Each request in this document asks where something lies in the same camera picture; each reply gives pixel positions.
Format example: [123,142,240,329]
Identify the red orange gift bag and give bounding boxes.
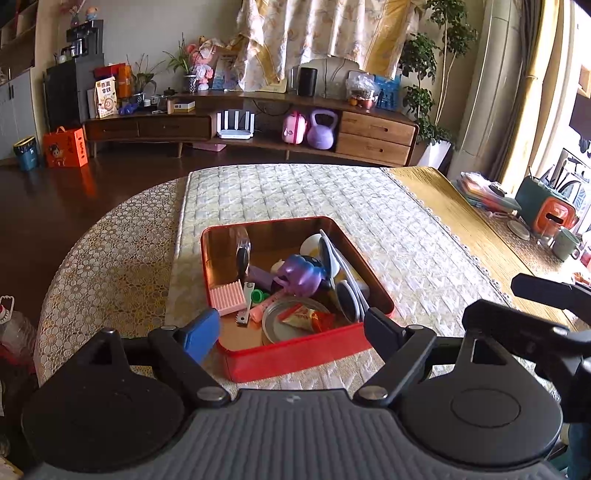
[93,63,134,100]

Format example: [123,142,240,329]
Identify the cream rounded ornament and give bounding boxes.
[318,58,356,99]

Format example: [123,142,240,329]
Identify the clear plastic snack bag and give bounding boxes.
[346,74,379,109]

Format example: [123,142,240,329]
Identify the yellow curtain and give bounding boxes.
[501,0,561,195]

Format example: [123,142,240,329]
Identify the tall green houseplant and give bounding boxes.
[399,0,478,144]

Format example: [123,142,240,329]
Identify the white cereal box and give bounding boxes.
[95,79,118,119]

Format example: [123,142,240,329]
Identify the cream standing air conditioner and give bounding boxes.
[450,0,522,169]

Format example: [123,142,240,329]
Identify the white washing machine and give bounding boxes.
[551,148,591,232]

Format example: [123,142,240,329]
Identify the orange paper bag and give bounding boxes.
[44,128,88,168]

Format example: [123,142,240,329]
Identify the pink toy suitcase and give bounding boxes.
[281,110,308,146]

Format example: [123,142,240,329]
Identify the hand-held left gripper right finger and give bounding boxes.
[353,307,509,408]

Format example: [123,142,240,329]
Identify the pink marker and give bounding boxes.
[249,295,278,321]

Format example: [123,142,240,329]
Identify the stack of books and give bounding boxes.
[457,172,520,213]

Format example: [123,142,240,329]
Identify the white sunglasses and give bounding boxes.
[318,230,370,324]

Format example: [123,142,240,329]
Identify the vase with flowers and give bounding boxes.
[69,0,100,28]

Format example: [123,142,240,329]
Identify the packaged black tool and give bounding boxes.
[235,226,253,280]

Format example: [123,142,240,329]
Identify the wooden television cabinet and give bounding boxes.
[83,90,419,167]

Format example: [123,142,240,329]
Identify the silver nail clipper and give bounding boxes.
[237,281,257,326]

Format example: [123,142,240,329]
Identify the gold patterned tablecloth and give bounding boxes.
[34,178,591,388]

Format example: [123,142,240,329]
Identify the purple kettlebell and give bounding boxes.
[307,109,337,150]

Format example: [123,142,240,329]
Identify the pink plush doll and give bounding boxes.
[187,37,225,90]

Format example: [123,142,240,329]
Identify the small leafy potted plant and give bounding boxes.
[164,44,199,93]

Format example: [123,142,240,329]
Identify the red snack packet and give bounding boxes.
[277,307,336,334]

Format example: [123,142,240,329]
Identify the red square tin box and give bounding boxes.
[200,216,395,383]

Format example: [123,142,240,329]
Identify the round metal lid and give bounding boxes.
[262,296,332,344]

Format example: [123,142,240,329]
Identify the pink ribbed brush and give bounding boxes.
[210,279,245,317]

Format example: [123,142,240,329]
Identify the black cylinder speaker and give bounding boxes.
[300,67,319,97]

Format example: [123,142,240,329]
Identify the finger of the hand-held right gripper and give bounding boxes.
[462,300,571,361]
[512,273,591,319]

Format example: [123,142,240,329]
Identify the black coffee machine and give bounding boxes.
[62,19,105,58]

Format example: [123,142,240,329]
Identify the blue waste bin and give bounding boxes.
[13,136,40,171]

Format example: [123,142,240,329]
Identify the thin leafed potted plant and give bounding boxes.
[129,55,160,107]

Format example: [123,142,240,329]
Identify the black cabinet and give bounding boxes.
[44,55,105,132]

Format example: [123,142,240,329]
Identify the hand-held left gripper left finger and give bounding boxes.
[95,307,230,409]

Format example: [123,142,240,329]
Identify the green mug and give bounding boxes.
[553,228,581,261]

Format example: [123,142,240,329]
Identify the white planter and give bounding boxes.
[418,138,453,169]

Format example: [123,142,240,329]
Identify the green orange utensil holder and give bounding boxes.
[515,176,580,234]

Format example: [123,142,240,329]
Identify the white router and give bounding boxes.
[217,109,254,140]

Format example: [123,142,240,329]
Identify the yellow table runner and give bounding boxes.
[383,166,578,333]

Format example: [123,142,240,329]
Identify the blue purple grape toy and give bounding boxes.
[276,254,326,296]

